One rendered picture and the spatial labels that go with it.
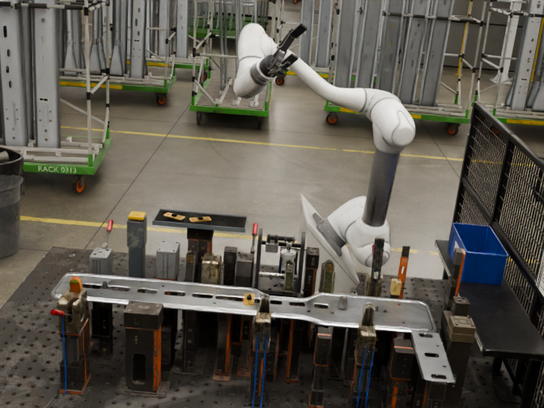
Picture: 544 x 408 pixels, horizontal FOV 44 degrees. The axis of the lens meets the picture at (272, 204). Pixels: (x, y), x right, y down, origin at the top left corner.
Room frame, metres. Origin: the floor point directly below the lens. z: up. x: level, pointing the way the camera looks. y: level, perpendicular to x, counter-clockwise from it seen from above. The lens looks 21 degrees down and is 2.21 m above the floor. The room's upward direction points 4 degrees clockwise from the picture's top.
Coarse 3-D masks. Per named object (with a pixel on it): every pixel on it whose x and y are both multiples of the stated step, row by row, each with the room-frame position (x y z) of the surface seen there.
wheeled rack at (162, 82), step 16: (112, 32) 10.17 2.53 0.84; (112, 48) 10.17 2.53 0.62; (64, 80) 9.25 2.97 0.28; (80, 80) 9.31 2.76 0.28; (96, 80) 9.33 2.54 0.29; (112, 80) 9.34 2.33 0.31; (128, 80) 9.56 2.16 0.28; (144, 80) 9.57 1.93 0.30; (160, 80) 9.59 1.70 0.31; (160, 96) 9.36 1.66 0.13
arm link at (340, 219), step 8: (352, 200) 2.98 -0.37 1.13; (360, 200) 2.96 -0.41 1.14; (344, 208) 2.96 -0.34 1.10; (352, 208) 2.94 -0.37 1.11; (360, 208) 2.92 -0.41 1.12; (328, 216) 3.01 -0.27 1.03; (336, 216) 2.95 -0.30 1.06; (344, 216) 2.92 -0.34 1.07; (352, 216) 2.89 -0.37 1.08; (336, 224) 2.92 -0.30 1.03; (344, 224) 2.89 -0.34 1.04; (336, 232) 2.91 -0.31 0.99; (344, 232) 2.88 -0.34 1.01; (344, 240) 2.92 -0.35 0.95
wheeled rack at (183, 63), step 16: (208, 0) 11.30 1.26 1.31; (192, 16) 12.20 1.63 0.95; (208, 16) 11.30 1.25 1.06; (208, 32) 11.30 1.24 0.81; (208, 48) 11.31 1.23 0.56; (128, 64) 11.21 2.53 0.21; (160, 64) 11.23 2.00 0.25; (176, 64) 11.25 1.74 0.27; (192, 64) 11.33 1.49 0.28; (208, 64) 11.45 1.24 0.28
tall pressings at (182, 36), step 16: (112, 0) 11.45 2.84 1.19; (160, 0) 11.70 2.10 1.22; (176, 0) 11.77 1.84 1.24; (112, 16) 11.43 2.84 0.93; (128, 16) 11.41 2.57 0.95; (160, 16) 11.68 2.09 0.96; (176, 16) 11.73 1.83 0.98; (128, 32) 11.39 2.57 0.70; (160, 32) 11.66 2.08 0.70; (176, 32) 11.69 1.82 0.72; (128, 48) 11.37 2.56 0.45; (160, 48) 11.64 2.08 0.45; (176, 48) 11.66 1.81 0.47
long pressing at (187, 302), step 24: (144, 288) 2.22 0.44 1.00; (168, 288) 2.24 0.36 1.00; (192, 288) 2.25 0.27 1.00; (216, 288) 2.26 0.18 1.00; (240, 288) 2.28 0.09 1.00; (216, 312) 2.11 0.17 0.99; (240, 312) 2.11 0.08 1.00; (288, 312) 2.13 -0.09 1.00; (312, 312) 2.14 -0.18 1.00; (336, 312) 2.15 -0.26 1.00; (360, 312) 2.17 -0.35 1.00; (384, 312) 2.18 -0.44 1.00; (408, 312) 2.19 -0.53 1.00
